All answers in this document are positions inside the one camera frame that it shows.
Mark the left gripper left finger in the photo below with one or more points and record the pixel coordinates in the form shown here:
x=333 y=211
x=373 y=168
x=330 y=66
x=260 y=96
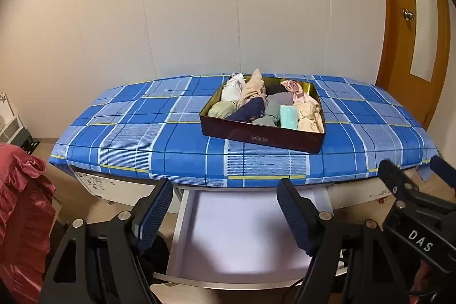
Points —
x=112 y=261

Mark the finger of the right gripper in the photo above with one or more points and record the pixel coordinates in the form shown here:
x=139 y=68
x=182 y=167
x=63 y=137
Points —
x=444 y=170
x=401 y=186

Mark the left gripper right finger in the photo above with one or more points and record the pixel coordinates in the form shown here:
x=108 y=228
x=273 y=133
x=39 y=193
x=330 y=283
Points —
x=372 y=275

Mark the cream yellow cloth bundle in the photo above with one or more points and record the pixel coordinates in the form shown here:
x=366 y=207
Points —
x=309 y=117

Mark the mint green packet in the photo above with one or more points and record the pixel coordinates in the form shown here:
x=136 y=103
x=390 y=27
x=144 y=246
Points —
x=288 y=117

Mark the pink patterned cloth bundle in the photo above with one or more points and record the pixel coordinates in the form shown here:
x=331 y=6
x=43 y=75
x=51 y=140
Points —
x=299 y=95

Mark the navy lace garment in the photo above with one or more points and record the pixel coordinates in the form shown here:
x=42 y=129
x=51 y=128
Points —
x=249 y=112

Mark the grey white sock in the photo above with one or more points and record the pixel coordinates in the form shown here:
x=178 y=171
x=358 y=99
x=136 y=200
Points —
x=233 y=88

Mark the light green knit sock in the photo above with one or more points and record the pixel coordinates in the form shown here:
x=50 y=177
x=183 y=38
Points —
x=222 y=109

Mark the beige pink garment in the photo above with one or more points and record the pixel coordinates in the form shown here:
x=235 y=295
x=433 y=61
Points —
x=254 y=88

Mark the person's right hand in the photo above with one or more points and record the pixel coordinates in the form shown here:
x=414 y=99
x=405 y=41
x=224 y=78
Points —
x=426 y=286

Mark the red satin cushion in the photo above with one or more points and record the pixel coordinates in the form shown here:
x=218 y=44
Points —
x=27 y=215

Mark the wooden door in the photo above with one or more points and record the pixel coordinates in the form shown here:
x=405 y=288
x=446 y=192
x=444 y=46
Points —
x=415 y=54

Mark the gold lined brown box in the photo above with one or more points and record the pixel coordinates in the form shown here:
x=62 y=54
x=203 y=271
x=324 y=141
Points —
x=267 y=136

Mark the white shelf unit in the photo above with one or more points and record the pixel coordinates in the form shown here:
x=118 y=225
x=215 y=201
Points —
x=13 y=130

